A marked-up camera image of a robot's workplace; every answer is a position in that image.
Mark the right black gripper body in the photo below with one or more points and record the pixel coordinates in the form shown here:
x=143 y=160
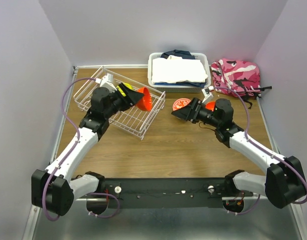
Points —
x=206 y=116

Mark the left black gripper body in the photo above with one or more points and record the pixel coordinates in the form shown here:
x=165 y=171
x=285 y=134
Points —
x=118 y=102

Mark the white bowl orange pattern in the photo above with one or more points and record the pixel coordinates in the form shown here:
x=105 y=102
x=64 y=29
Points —
x=180 y=103

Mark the orange bowl front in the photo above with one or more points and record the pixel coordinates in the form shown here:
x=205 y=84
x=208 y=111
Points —
x=210 y=105

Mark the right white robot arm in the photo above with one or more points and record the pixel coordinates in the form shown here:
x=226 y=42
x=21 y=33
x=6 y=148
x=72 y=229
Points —
x=284 y=181

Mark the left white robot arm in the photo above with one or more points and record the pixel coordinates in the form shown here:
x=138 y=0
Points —
x=53 y=188

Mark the white plastic laundry basket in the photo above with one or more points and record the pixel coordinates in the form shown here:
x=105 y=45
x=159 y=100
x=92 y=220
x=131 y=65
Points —
x=179 y=88

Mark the pink camouflage garment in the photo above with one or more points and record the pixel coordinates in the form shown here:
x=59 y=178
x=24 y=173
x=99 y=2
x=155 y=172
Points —
x=242 y=77

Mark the white folded cloth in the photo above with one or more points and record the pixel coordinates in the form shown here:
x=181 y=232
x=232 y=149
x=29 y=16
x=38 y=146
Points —
x=177 y=70

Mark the dark blue clothes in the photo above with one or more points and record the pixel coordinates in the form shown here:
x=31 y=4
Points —
x=177 y=54

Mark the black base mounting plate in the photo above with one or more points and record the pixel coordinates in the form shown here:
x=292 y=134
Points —
x=163 y=193

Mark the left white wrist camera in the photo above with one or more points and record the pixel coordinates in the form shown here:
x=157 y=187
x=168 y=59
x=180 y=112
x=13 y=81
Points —
x=107 y=82

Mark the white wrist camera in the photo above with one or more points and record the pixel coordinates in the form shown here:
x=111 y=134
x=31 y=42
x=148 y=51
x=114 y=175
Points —
x=207 y=93
x=107 y=82

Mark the white wire dish rack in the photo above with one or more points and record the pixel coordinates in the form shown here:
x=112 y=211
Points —
x=133 y=120

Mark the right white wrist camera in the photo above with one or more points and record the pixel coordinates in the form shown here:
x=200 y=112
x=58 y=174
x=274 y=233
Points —
x=207 y=93

